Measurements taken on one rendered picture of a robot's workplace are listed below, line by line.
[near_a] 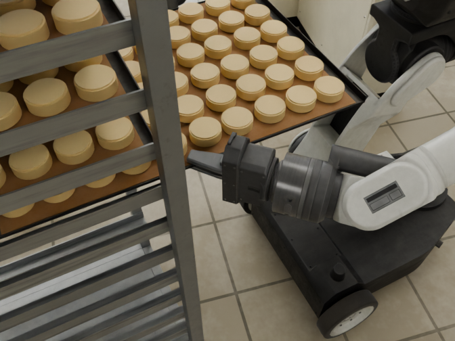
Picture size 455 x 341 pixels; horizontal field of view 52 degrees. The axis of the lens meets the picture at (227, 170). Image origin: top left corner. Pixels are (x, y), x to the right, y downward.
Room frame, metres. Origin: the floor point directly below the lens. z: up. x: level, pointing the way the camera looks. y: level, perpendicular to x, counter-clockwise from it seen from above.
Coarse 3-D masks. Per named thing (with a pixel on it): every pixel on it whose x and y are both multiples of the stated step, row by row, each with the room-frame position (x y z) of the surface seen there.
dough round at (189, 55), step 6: (180, 48) 0.70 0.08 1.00; (186, 48) 0.70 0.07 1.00; (192, 48) 0.70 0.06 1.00; (198, 48) 0.70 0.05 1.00; (180, 54) 0.68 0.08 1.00; (186, 54) 0.68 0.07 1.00; (192, 54) 0.68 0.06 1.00; (198, 54) 0.68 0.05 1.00; (180, 60) 0.67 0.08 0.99; (186, 60) 0.67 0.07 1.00; (192, 60) 0.67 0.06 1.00; (198, 60) 0.67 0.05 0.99; (186, 66) 0.67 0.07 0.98; (192, 66) 0.67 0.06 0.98
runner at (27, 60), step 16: (80, 32) 0.38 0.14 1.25; (96, 32) 0.39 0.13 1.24; (112, 32) 0.40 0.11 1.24; (128, 32) 0.40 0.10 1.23; (16, 48) 0.36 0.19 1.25; (32, 48) 0.36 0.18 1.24; (48, 48) 0.37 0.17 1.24; (64, 48) 0.38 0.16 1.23; (80, 48) 0.38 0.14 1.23; (96, 48) 0.39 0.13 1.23; (112, 48) 0.40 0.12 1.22; (0, 64) 0.35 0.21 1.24; (16, 64) 0.35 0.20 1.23; (32, 64) 0.36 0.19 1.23; (48, 64) 0.37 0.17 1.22; (64, 64) 0.37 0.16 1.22; (0, 80) 0.35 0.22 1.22
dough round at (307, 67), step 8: (304, 56) 0.67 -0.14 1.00; (312, 56) 0.67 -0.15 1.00; (296, 64) 0.65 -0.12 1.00; (304, 64) 0.65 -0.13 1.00; (312, 64) 0.65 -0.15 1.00; (320, 64) 0.65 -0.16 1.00; (296, 72) 0.64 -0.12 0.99; (304, 72) 0.63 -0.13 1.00; (312, 72) 0.63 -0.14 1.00; (320, 72) 0.64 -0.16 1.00; (304, 80) 0.63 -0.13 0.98; (312, 80) 0.63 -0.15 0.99
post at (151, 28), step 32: (128, 0) 0.40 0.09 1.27; (160, 0) 0.39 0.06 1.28; (160, 32) 0.39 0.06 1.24; (160, 64) 0.39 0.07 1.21; (160, 96) 0.38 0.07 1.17; (160, 128) 0.38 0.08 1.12; (160, 160) 0.38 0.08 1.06; (192, 256) 0.39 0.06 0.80; (192, 288) 0.39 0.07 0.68; (192, 320) 0.38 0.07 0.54
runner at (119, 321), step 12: (156, 300) 0.40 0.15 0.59; (168, 300) 0.39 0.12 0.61; (180, 300) 0.40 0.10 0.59; (132, 312) 0.38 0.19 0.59; (144, 312) 0.37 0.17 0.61; (108, 324) 0.35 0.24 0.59; (120, 324) 0.35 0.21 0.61; (72, 336) 0.33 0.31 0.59; (84, 336) 0.32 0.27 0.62; (96, 336) 0.33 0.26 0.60
